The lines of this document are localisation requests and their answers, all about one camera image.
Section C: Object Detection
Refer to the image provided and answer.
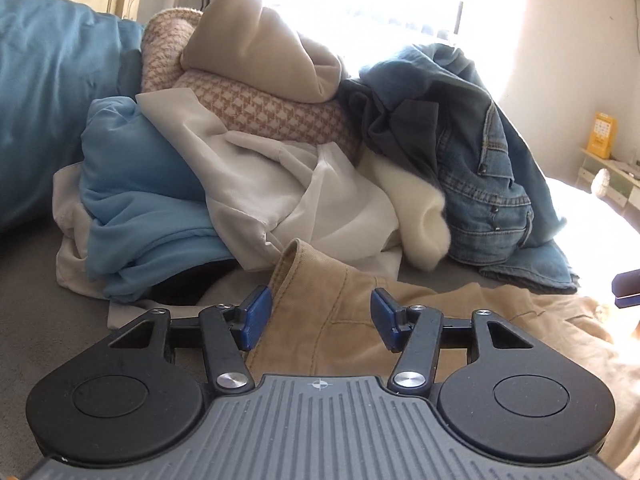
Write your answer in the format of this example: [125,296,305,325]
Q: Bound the beige corduroy pants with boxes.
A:
[244,239,640,476]

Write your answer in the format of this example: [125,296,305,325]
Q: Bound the blue denim jeans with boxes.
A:
[357,42,581,295]

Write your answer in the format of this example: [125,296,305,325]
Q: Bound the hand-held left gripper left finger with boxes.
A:
[107,285,273,395]

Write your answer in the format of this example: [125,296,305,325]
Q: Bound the white low cabinet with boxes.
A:
[577,146,640,221]

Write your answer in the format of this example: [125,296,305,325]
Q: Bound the blue duvet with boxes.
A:
[0,0,146,233]

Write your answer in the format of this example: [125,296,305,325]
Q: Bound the white cotton garment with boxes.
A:
[52,165,403,326]

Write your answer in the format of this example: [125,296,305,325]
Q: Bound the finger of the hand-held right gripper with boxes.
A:
[612,270,640,309]

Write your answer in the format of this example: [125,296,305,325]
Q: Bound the white satin shirt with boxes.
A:
[135,87,401,271]

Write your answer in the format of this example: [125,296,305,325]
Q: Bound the beige hoodie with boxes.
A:
[180,0,346,103]

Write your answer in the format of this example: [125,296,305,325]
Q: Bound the white fluffy garment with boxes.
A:
[357,150,453,271]

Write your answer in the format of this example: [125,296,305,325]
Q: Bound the light blue garment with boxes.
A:
[80,96,241,303]

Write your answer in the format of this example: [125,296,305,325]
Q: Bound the bed with grey sheet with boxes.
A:
[0,160,640,480]

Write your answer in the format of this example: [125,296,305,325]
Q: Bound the pink houndstooth garment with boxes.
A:
[140,7,363,161]

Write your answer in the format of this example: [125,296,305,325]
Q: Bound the dark grey garment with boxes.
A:
[337,77,443,181]

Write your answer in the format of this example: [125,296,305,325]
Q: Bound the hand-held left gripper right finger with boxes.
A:
[370,287,538,396]

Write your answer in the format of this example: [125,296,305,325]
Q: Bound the yellow box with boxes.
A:
[586,112,618,160]

